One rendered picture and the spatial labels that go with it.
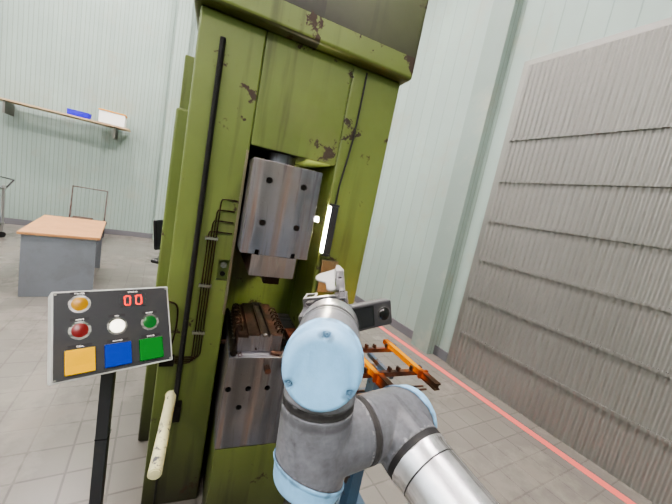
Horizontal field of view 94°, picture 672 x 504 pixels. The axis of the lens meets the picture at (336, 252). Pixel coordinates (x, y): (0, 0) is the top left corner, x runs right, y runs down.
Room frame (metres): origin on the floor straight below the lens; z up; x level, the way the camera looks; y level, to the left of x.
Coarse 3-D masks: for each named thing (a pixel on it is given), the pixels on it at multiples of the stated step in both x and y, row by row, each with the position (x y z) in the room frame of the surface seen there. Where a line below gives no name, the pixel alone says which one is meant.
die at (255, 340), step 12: (252, 312) 1.61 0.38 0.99; (264, 312) 1.61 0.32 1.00; (252, 324) 1.45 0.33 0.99; (276, 324) 1.51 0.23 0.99; (240, 336) 1.32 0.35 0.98; (252, 336) 1.33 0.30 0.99; (276, 336) 1.38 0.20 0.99; (240, 348) 1.32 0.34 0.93; (252, 348) 1.34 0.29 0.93; (264, 348) 1.36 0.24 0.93; (276, 348) 1.38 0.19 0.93
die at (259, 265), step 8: (248, 256) 1.39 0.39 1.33; (256, 256) 1.32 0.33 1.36; (264, 256) 1.33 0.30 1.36; (272, 256) 1.35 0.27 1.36; (248, 264) 1.35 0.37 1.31; (256, 264) 1.32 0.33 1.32; (264, 264) 1.33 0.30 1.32; (272, 264) 1.35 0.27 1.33; (280, 264) 1.36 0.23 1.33; (288, 264) 1.38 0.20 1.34; (248, 272) 1.31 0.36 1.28; (256, 272) 1.32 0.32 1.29; (264, 272) 1.34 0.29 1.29; (272, 272) 1.35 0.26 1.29; (280, 272) 1.36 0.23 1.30; (288, 272) 1.38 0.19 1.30
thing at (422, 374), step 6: (384, 342) 1.56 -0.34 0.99; (390, 342) 1.54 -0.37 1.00; (390, 348) 1.50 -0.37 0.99; (396, 348) 1.48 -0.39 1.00; (396, 354) 1.45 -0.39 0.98; (402, 354) 1.43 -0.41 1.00; (402, 360) 1.41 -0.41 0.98; (408, 360) 1.37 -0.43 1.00; (414, 366) 1.33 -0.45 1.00; (420, 372) 1.28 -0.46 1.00; (426, 372) 1.28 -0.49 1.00; (420, 378) 1.28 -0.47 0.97; (426, 378) 1.26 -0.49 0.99; (432, 378) 1.24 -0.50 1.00; (432, 384) 1.22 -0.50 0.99; (438, 384) 1.20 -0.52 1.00
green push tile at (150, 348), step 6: (144, 342) 1.03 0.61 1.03; (150, 342) 1.04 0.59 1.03; (156, 342) 1.06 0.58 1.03; (162, 342) 1.07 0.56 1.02; (144, 348) 1.02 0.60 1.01; (150, 348) 1.04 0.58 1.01; (156, 348) 1.05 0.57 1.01; (162, 348) 1.06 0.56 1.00; (144, 354) 1.02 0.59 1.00; (150, 354) 1.03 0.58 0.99; (156, 354) 1.04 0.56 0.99; (162, 354) 1.05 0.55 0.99; (144, 360) 1.01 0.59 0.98
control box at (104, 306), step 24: (144, 288) 1.11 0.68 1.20; (48, 312) 0.94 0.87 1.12; (72, 312) 0.94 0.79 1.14; (96, 312) 0.98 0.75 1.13; (120, 312) 1.03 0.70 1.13; (144, 312) 1.08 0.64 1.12; (168, 312) 1.13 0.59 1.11; (48, 336) 0.91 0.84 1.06; (72, 336) 0.91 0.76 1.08; (96, 336) 0.95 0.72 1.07; (120, 336) 1.00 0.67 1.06; (144, 336) 1.05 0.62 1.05; (168, 336) 1.10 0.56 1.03; (48, 360) 0.88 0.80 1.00; (96, 360) 0.92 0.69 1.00; (168, 360) 1.07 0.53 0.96; (48, 384) 0.85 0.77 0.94
